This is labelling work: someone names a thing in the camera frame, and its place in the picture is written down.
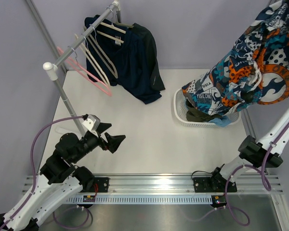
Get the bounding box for white perforated plastic basket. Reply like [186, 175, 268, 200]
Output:
[173, 88, 241, 128]

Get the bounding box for beige wooden hanger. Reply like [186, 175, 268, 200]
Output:
[114, 22, 134, 28]
[79, 42, 110, 87]
[96, 22, 127, 45]
[83, 34, 118, 81]

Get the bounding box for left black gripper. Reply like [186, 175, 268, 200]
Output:
[71, 123, 125, 163]

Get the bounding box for navy blue shorts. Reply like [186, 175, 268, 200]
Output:
[87, 25, 161, 104]

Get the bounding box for olive green shorts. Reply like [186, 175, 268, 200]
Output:
[185, 100, 223, 122]

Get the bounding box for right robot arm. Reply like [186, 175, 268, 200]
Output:
[191, 0, 289, 192]

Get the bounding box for metal clothes rack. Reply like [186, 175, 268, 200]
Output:
[43, 0, 126, 136]

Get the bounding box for purple cable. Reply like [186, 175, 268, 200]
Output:
[225, 110, 289, 227]
[0, 115, 87, 231]

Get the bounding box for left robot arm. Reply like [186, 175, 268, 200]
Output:
[0, 123, 126, 231]

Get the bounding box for patterned colourful shorts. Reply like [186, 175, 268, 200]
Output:
[182, 0, 289, 116]

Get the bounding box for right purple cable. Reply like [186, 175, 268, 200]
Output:
[225, 110, 289, 227]

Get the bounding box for aluminium mounting rail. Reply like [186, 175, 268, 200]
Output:
[21, 174, 284, 205]

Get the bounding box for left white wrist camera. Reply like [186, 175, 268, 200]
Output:
[82, 114, 101, 136]

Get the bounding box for pink hanger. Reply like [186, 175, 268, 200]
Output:
[65, 57, 112, 96]

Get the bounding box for light blue shorts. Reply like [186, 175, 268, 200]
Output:
[210, 116, 232, 128]

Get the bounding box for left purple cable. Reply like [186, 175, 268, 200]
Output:
[0, 115, 87, 231]

